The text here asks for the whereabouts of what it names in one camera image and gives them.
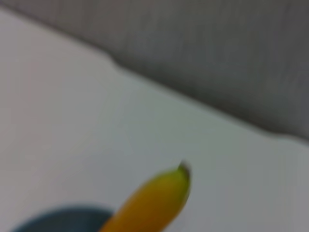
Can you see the yellow banana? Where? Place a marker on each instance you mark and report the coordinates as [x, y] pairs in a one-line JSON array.
[[154, 205]]

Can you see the blue bowl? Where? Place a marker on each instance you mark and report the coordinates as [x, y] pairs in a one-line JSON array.
[[67, 220]]

